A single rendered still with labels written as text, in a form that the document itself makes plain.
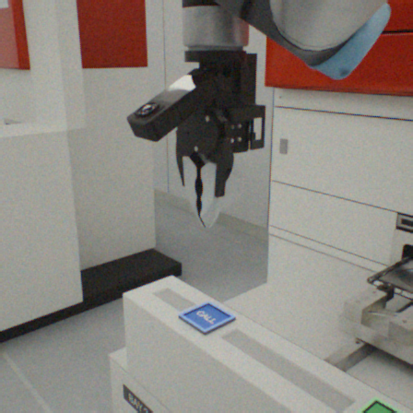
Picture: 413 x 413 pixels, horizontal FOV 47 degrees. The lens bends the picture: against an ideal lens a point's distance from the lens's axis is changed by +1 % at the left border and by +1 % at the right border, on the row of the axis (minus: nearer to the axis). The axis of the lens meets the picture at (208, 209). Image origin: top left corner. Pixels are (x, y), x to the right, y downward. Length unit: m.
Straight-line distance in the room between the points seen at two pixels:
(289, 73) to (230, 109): 0.63
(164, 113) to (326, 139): 0.71
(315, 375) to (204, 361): 0.14
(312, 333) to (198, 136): 0.48
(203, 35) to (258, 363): 0.37
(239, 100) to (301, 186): 0.68
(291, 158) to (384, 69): 0.34
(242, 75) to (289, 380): 0.35
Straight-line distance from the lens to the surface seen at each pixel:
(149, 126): 0.50
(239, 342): 0.62
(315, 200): 1.22
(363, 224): 1.15
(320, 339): 0.90
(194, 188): 0.58
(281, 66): 1.18
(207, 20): 0.54
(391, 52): 1.02
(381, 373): 0.84
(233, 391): 0.59
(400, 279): 0.97
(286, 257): 1.33
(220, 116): 0.54
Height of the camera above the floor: 1.30
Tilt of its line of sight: 18 degrees down
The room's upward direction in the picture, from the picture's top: straight up
